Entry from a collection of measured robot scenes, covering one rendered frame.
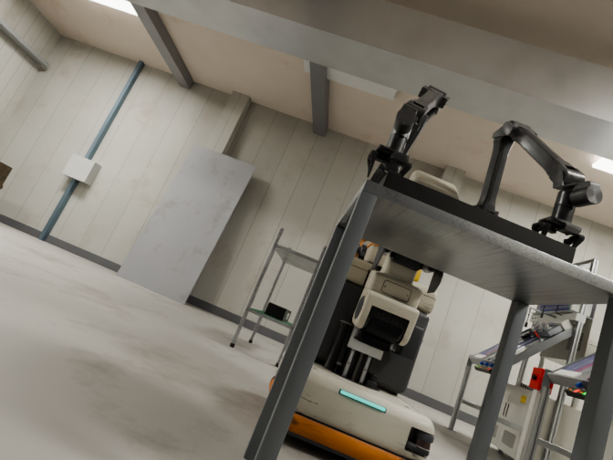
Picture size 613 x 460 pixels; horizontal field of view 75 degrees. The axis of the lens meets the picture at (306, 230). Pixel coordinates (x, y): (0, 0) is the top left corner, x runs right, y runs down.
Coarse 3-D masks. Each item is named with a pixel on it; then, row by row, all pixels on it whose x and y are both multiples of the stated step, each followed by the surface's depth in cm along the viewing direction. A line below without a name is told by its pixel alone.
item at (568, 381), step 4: (548, 372) 262; (552, 376) 259; (556, 376) 253; (560, 376) 249; (564, 376) 245; (568, 376) 242; (552, 380) 260; (556, 380) 255; (560, 380) 251; (564, 380) 246; (568, 380) 241; (572, 380) 237; (576, 380) 234; (580, 380) 229; (584, 380) 226; (560, 384) 253; (564, 384) 248; (568, 384) 243; (572, 384) 239; (584, 384) 227; (576, 388) 237; (584, 388) 229
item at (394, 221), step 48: (384, 192) 94; (336, 240) 133; (384, 240) 129; (432, 240) 109; (480, 240) 95; (336, 288) 89; (528, 288) 116; (576, 288) 100; (288, 384) 84; (480, 432) 125
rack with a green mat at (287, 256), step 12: (276, 240) 352; (288, 252) 350; (324, 252) 348; (288, 264) 436; (300, 264) 395; (312, 264) 362; (264, 276) 348; (276, 276) 432; (312, 276) 344; (252, 300) 341; (252, 312) 338; (264, 312) 388; (300, 312) 337; (240, 324) 336; (288, 324) 338; (252, 336) 418; (288, 336) 332
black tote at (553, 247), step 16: (384, 176) 117; (400, 176) 112; (400, 192) 112; (416, 192) 112; (432, 192) 112; (448, 208) 112; (464, 208) 112; (480, 224) 111; (496, 224) 112; (512, 224) 112; (528, 240) 111; (544, 240) 112; (560, 256) 111
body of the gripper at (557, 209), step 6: (558, 204) 123; (564, 204) 122; (558, 210) 123; (564, 210) 122; (570, 210) 121; (552, 216) 120; (558, 216) 122; (564, 216) 121; (570, 216) 121; (552, 222) 123; (558, 222) 121; (564, 222) 120; (570, 222) 121; (558, 228) 122
